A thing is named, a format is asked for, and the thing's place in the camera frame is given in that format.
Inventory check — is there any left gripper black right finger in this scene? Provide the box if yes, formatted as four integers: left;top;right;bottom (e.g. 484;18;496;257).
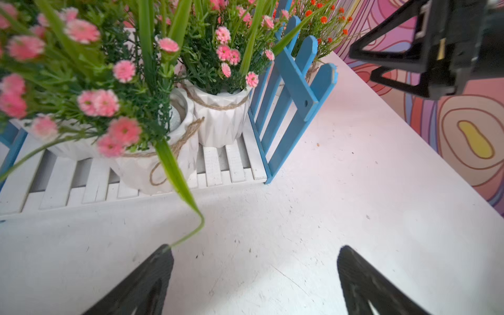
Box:
337;245;428;314

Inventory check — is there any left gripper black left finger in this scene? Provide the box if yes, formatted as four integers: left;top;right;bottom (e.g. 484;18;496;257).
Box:
85;244;174;314

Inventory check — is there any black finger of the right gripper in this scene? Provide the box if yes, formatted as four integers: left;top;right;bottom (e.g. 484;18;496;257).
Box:
349;0;433;97

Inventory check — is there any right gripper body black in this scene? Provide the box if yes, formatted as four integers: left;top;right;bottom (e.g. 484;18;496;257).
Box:
417;1;503;100

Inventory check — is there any orange flower pot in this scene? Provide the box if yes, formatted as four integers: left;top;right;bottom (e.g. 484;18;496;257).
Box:
291;0;353;60

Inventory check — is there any blue white slatted rack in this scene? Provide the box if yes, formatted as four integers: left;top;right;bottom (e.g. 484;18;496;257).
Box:
1;1;334;215

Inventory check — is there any pink flower pot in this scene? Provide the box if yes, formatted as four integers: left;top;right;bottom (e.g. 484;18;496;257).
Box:
181;1;306;148
0;0;206;249

